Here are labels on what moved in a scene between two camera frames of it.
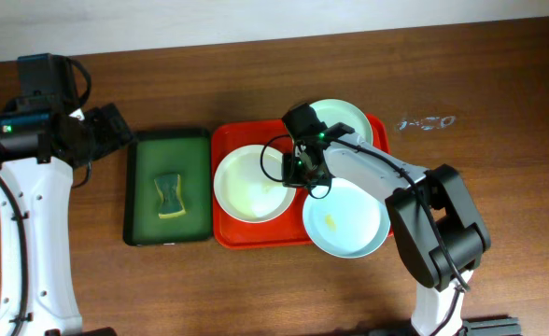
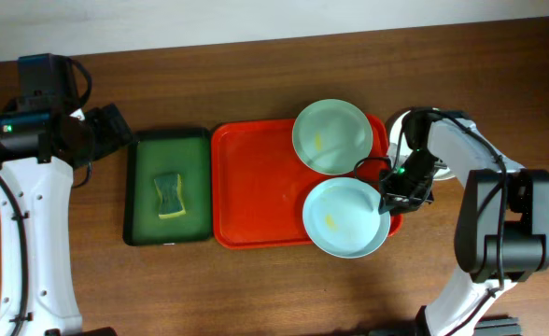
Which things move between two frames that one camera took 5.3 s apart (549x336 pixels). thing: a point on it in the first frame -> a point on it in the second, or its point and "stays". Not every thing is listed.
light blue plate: (347, 223) stays
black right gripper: (296, 177) -> (401, 202)
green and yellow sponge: (170, 190) stays
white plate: (248, 184) -> (400, 150)
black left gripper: (111, 129) stays
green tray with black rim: (160, 152) stays
